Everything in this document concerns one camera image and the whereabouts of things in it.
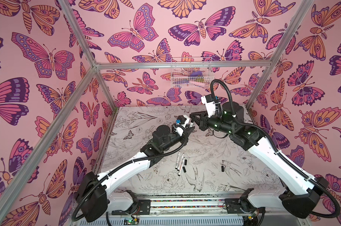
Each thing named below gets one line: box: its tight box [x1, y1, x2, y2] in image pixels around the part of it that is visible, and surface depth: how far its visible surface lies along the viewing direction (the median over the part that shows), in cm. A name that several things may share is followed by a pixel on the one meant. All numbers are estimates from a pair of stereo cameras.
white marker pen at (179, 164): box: [177, 152, 185, 171], surface depth 90 cm
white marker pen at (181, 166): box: [178, 156, 186, 177], surface depth 89 cm
